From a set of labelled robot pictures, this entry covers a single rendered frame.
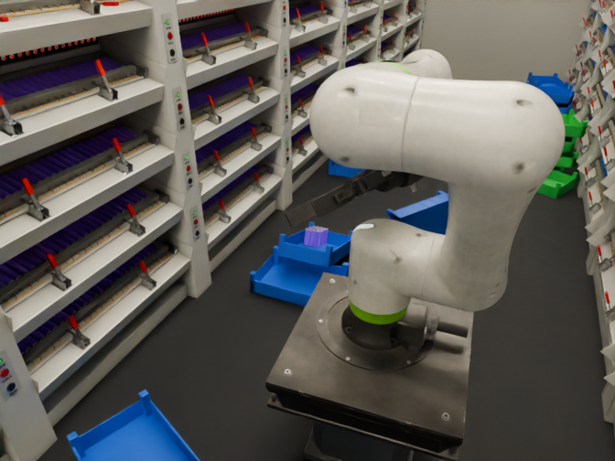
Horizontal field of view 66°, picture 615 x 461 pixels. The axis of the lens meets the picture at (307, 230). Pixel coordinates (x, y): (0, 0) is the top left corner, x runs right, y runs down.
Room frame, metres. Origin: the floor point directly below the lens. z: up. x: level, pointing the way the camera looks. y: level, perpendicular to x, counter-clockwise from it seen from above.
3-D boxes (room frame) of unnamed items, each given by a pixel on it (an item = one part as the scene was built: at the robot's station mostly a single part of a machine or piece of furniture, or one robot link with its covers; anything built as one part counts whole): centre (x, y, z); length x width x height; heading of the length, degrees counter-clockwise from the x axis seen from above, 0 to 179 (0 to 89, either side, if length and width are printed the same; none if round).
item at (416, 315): (0.76, -0.20, 0.39); 0.26 x 0.15 x 0.06; 69
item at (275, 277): (1.38, 0.03, 0.04); 0.30 x 0.20 x 0.08; 67
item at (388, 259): (0.77, -0.16, 0.51); 0.16 x 0.13 x 0.19; 67
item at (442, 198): (1.65, -0.45, 0.10); 0.30 x 0.08 x 0.20; 124
